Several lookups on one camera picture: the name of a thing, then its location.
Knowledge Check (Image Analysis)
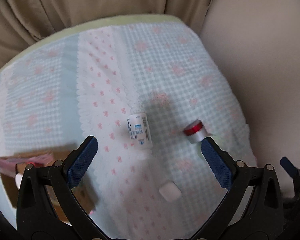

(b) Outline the white earbuds case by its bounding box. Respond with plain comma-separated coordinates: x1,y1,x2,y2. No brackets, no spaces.
159,181,182,202

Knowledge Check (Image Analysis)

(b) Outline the red silver cream jar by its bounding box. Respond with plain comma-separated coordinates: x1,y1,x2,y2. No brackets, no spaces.
183,120,210,144

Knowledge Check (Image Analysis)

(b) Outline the white medicine bottle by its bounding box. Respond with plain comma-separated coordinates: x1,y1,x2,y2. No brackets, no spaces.
127,113,153,160

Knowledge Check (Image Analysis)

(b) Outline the open cardboard box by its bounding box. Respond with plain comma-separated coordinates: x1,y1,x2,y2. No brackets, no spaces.
0,150,97,215

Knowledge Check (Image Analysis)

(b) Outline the beige curtain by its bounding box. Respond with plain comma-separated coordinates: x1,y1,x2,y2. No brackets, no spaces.
0,0,212,68

